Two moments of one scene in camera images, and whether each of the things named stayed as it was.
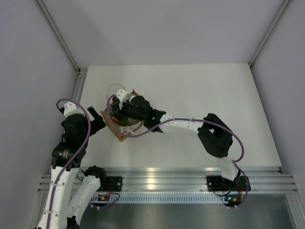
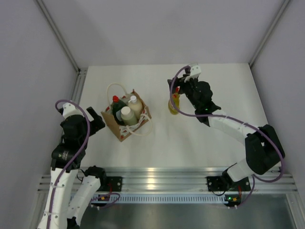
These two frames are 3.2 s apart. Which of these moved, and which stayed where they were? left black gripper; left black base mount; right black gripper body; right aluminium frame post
Moved: right black gripper body
Stayed: left black base mount; right aluminium frame post; left black gripper
